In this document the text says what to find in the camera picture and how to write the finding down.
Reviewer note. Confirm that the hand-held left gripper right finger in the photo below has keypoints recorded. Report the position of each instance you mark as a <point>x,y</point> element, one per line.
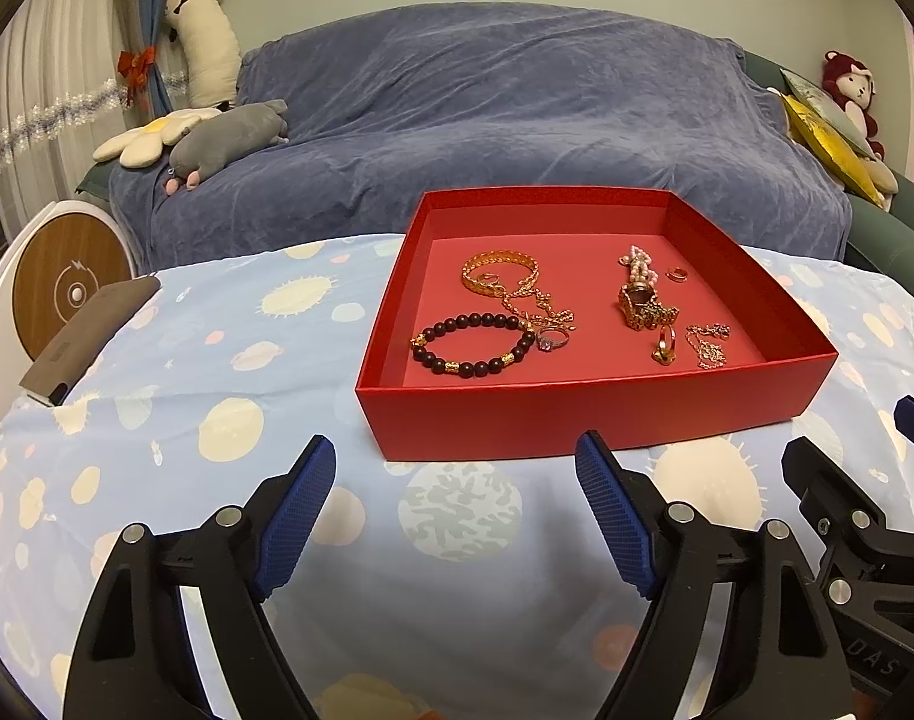
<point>614,517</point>

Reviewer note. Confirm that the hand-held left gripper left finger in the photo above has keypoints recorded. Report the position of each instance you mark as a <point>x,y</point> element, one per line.
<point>295,517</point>

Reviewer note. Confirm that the red cardboard box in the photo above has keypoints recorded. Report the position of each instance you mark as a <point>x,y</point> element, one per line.
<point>577,412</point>

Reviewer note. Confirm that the gold watch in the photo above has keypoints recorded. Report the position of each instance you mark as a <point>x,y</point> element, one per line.
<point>644,307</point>

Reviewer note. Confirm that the small gold hoop earring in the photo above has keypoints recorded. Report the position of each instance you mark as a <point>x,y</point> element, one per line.
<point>682,272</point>

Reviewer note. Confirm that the silver hoop earring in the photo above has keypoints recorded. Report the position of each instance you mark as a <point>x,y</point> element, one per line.
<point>493,283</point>

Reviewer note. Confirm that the green sofa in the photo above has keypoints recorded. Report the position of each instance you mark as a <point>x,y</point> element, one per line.
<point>899,229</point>

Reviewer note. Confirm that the beige cushion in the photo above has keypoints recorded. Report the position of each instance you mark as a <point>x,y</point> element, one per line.
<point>880,184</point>

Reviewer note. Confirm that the pearl hair clip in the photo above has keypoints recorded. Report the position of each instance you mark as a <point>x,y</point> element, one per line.
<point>640,264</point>

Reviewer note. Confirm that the yellow cushion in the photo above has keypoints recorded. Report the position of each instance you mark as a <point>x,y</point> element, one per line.
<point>832,142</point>

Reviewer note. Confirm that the grey patterned cushion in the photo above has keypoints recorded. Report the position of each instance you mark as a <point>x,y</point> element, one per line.
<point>820,97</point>

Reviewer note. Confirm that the white round wooden-top stand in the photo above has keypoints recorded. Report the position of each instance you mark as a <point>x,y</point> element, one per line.
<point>59,270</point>

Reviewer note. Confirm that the red monkey plush toy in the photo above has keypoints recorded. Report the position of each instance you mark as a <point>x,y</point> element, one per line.
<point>850,86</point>

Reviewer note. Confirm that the grey plush toy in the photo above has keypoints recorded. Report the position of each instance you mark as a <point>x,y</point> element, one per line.
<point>224,139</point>

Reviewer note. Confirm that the flower shaped cushion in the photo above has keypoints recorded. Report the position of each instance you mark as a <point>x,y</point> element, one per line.
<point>145,139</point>

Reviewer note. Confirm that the blue covered sofa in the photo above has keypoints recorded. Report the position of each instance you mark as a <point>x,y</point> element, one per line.
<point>502,105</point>

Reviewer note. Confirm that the red bow curtain tie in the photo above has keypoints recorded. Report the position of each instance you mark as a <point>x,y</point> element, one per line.
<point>138,64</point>

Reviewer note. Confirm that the white long plush toy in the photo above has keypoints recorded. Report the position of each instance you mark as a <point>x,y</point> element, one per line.
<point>202,37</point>

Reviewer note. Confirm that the white sheer curtain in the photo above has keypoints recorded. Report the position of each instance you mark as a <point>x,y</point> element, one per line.
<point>59,67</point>

